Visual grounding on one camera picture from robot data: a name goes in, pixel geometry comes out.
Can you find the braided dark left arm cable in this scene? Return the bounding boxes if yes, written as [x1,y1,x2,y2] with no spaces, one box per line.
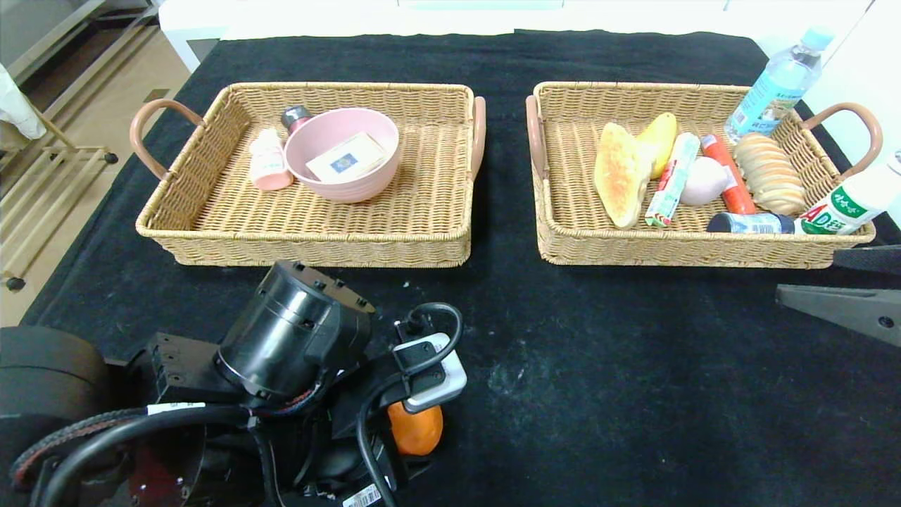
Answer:
[10,407,152,494]

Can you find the orange tangerine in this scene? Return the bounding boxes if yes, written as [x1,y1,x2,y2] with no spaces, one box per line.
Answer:
[387,400,445,457]

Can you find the wicker basket holding food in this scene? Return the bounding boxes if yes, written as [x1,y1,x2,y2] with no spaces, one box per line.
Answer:
[525,81,882,270]

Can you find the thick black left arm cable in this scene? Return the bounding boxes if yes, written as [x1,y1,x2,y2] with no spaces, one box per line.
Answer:
[39,403,256,507]

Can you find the yellow pear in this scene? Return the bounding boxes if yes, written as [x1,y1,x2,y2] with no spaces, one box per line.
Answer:
[636,113,679,180]

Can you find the black table cloth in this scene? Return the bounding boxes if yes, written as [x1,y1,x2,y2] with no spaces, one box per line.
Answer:
[0,30,901,507]

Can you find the pale purple round bun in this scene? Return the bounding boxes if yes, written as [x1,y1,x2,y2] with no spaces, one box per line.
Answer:
[679,156,731,207]

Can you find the flat toasted bread slice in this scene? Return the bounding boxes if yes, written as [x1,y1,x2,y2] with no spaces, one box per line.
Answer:
[593,123,655,230]

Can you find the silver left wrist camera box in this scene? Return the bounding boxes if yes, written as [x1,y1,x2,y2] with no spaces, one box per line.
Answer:
[392,332,468,415]

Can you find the small pink bottle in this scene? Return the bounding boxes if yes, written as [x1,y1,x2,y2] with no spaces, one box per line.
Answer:
[247,128,294,192]

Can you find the white hanging cloth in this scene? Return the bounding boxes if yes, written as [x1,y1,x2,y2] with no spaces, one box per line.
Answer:
[0,62,46,139]

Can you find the wooden rack on casters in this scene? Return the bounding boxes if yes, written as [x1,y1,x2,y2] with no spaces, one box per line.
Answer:
[0,106,119,294]

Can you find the black left camera cable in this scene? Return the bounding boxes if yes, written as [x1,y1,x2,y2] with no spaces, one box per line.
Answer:
[354,302,465,507]

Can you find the red strawberry candy stick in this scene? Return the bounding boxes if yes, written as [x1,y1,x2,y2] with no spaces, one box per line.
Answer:
[644,132,702,229]

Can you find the clear water bottle blue label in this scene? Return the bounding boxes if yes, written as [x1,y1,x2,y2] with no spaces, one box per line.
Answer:
[724,25,836,145]

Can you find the pink bowl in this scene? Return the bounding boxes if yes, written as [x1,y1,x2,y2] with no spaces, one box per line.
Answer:
[284,107,403,205]

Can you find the white playing card box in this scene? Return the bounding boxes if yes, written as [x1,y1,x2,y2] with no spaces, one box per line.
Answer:
[305,131,389,184]

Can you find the wicker basket holding toiletries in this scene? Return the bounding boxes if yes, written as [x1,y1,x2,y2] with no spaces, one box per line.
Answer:
[129,82,486,269]

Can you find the white milk bottle green label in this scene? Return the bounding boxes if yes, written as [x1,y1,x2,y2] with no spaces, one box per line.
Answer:
[794,151,901,235]

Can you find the small dark blue bottle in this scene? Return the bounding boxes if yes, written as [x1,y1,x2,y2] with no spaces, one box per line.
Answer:
[706,213,796,234]

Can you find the black cosmetic tube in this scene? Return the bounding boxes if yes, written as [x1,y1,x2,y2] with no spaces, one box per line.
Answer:
[281,106,314,137]

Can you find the low dark shelf unit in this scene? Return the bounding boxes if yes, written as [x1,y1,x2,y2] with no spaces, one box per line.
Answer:
[0,0,164,120]

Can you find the orange sausage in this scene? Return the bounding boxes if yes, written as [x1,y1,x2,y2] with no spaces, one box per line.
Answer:
[702,133,758,215]

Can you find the white table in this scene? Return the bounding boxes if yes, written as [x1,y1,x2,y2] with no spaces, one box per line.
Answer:
[158,0,768,75]

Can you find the ridged bread roll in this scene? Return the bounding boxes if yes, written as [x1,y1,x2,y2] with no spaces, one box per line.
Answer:
[734,132,815,218]

